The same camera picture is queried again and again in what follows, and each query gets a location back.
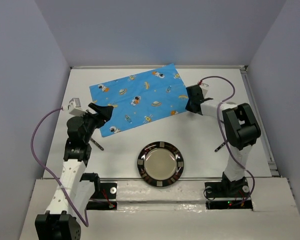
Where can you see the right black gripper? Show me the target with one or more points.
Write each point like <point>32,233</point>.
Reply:
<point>188,107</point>

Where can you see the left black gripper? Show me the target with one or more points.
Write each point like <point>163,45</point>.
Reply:
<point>104,112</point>

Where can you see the blue space-print cloth napkin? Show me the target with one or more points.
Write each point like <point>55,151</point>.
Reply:
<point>141,98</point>

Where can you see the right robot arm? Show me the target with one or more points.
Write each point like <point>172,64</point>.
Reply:
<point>240,131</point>

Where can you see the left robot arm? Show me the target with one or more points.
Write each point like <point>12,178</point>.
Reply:
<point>67,210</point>

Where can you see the black rimmed dinner plate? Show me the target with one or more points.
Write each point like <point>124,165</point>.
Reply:
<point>160,164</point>

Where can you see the metal spoon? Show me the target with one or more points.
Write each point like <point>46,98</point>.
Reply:
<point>97,144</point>

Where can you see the dark green mug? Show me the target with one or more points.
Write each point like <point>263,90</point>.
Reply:
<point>231,103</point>

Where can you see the metal fork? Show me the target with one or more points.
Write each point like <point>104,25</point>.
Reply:
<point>219,147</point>

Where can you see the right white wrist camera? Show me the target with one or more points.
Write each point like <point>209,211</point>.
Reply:
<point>204,88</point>

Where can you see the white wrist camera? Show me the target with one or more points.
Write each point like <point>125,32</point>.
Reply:
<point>204,88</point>
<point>74,107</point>

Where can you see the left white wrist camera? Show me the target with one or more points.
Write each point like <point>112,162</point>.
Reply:
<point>74,107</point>

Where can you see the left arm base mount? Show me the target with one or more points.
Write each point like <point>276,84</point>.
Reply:
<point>105,199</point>

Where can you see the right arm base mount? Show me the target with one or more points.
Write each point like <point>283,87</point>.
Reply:
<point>219,199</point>

